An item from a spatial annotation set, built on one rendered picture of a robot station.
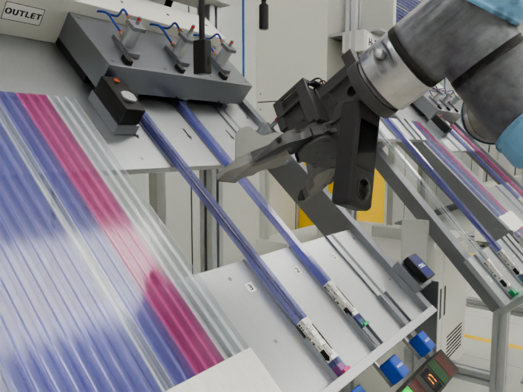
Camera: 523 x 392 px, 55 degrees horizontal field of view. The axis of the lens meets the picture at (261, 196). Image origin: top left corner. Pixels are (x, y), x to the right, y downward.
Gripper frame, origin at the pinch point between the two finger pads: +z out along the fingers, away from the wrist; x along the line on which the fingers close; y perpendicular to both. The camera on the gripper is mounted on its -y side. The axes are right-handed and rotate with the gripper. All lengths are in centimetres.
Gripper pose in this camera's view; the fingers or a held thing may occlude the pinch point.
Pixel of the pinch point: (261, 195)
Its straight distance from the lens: 64.3
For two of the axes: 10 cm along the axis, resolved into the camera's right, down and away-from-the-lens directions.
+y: -2.6, -8.4, 4.7
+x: -7.0, -1.7, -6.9
